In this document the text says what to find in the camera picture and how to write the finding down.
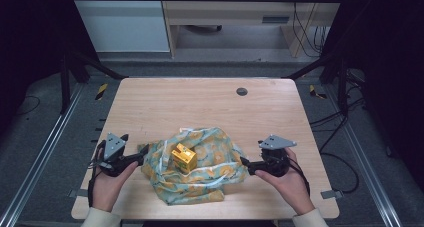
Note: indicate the aluminium floor rail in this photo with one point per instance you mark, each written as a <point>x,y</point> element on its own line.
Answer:
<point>366,173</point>
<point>36,167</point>

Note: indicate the person's right hand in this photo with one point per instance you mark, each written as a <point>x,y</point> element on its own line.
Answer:
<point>293,190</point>

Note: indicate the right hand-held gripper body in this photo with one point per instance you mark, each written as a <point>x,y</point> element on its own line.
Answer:
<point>276,162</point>

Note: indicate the teal orange-print cloth bag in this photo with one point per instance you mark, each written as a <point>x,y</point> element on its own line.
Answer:
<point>206,183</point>

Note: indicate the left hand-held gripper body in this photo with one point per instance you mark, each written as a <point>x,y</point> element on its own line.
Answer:
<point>113,150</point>

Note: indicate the black metal frame stand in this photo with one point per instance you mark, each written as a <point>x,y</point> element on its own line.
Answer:
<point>65,87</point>
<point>341,87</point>

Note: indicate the grey table bracket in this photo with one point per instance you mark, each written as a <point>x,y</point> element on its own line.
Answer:
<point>331,194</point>
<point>76,193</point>

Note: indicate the yellow black tape piece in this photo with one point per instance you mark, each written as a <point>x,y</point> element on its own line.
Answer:
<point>101,91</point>
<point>315,92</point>

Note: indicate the yellow carton box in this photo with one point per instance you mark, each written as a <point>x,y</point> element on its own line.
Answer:
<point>185,158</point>

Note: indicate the grey round table grommet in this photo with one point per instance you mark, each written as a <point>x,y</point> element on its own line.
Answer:
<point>241,91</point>

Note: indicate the person's left hand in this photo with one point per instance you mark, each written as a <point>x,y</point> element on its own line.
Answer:
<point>108,192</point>

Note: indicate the white cabinet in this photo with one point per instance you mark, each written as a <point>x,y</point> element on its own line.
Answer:
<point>123,27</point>

